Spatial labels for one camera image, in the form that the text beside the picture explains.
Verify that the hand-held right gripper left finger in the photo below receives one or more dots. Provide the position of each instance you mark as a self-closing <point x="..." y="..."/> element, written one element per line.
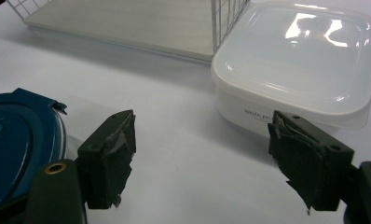
<point x="107" y="161"/>

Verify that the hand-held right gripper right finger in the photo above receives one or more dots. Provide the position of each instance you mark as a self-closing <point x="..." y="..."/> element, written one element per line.
<point x="311" y="161"/>

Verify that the white plastic lidded container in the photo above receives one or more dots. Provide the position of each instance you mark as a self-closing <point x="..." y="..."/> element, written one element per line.
<point x="292" y="62"/>

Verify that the blue round lid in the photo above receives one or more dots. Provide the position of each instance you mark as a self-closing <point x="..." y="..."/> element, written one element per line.
<point x="19" y="143"/>

